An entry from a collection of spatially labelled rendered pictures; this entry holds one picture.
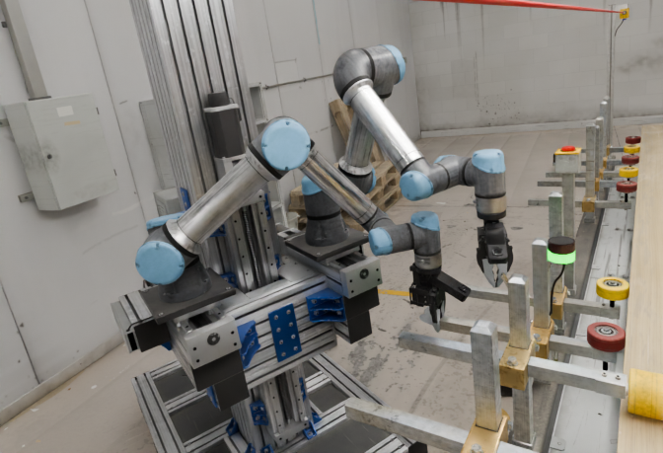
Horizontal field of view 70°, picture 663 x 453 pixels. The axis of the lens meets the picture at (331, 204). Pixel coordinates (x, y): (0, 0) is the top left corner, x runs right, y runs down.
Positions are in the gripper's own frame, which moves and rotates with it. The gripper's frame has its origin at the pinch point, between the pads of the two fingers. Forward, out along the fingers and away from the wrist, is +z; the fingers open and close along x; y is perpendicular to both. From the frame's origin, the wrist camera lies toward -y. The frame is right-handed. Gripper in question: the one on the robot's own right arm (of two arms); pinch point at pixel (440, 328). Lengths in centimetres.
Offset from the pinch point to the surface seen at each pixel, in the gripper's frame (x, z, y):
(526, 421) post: 22.9, 4.0, -27.9
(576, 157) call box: -51, -39, -29
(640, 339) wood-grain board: 1.0, -8.4, -48.5
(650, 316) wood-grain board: -10, -8, -50
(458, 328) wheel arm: 1.6, -2.4, -5.9
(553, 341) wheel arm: 1.7, -3.9, -30.5
